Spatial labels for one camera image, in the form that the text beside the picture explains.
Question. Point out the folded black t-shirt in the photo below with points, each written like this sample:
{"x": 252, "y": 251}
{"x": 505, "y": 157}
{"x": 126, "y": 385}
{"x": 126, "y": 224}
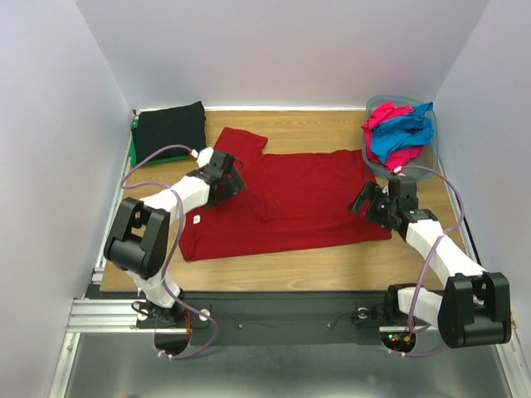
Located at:
{"x": 195, "y": 110}

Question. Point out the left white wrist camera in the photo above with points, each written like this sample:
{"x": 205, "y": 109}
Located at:
{"x": 203, "y": 157}

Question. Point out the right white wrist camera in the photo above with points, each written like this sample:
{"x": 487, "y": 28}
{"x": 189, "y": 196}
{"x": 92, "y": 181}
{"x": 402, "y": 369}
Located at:
{"x": 398, "y": 171}

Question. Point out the aluminium frame rail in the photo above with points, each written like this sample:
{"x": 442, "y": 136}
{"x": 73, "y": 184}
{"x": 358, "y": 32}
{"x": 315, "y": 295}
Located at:
{"x": 93, "y": 312}

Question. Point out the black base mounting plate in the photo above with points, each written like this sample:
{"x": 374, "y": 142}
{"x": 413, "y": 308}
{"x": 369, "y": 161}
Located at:
{"x": 276, "y": 318}

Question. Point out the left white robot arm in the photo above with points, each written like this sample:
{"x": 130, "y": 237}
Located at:
{"x": 138, "y": 239}

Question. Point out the folded green t-shirt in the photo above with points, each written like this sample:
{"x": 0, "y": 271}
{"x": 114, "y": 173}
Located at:
{"x": 152, "y": 133}

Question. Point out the pink t-shirt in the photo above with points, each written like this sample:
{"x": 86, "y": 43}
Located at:
{"x": 400, "y": 157}

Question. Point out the blue t-shirt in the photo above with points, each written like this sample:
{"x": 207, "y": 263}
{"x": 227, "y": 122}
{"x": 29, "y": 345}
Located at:
{"x": 406, "y": 131}

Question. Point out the red t-shirt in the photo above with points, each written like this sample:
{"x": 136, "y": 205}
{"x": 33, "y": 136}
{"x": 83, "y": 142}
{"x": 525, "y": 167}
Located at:
{"x": 293, "y": 201}

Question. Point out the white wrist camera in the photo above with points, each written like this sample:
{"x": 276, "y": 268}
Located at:
{"x": 398, "y": 171}
{"x": 203, "y": 157}

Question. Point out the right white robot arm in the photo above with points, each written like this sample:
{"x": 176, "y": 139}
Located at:
{"x": 474, "y": 308}

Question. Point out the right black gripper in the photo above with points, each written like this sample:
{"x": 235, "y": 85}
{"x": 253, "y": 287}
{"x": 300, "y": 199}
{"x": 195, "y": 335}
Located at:
{"x": 370, "y": 203}

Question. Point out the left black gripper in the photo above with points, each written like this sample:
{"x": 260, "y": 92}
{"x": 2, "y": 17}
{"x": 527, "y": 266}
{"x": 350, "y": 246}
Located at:
{"x": 234, "y": 185}

